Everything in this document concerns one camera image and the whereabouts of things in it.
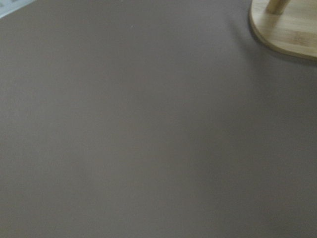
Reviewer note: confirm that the wooden mug tree rack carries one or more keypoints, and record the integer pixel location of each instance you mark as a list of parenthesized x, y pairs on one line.
[(286, 26)]

